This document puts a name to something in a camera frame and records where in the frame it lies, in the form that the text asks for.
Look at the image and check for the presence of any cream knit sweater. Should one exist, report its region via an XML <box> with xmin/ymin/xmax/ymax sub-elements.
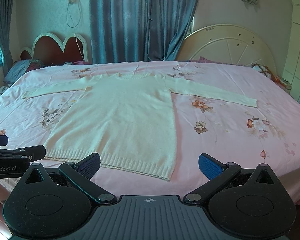
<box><xmin>23</xmin><ymin>73</ymin><xmax>257</xmax><ymax>180</ymax></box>

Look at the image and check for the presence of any pile of clothes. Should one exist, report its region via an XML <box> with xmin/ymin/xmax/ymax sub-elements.
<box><xmin>4</xmin><ymin>60</ymin><xmax>43</xmax><ymax>84</ymax></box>

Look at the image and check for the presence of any red heart-shaped headboard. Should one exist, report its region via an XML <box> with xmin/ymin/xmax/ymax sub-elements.
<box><xmin>20</xmin><ymin>33</ymin><xmax>89</xmax><ymax>66</ymax></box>

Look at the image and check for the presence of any floral patterned pillow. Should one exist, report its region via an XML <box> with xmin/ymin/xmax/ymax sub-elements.
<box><xmin>251</xmin><ymin>63</ymin><xmax>292</xmax><ymax>93</ymax></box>

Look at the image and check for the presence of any purple pillow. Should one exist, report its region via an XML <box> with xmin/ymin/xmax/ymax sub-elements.
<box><xmin>188</xmin><ymin>56</ymin><xmax>235</xmax><ymax>66</ymax></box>

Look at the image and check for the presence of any cream round headboard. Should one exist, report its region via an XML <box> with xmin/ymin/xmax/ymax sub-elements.
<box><xmin>175</xmin><ymin>24</ymin><xmax>277</xmax><ymax>75</ymax></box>

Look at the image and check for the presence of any cream wardrobe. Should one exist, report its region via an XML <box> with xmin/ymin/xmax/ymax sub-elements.
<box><xmin>282</xmin><ymin>0</ymin><xmax>300</xmax><ymax>106</ymax></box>

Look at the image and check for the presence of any left window curtain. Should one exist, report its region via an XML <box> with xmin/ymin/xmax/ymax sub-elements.
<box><xmin>0</xmin><ymin>0</ymin><xmax>13</xmax><ymax>76</ymax></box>

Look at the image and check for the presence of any blue curtain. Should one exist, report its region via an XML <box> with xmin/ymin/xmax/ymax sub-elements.
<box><xmin>90</xmin><ymin>0</ymin><xmax>198</xmax><ymax>64</ymax></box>

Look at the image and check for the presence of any white hanging cable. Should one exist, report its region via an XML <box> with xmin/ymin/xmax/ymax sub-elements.
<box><xmin>65</xmin><ymin>0</ymin><xmax>87</xmax><ymax>61</ymax></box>

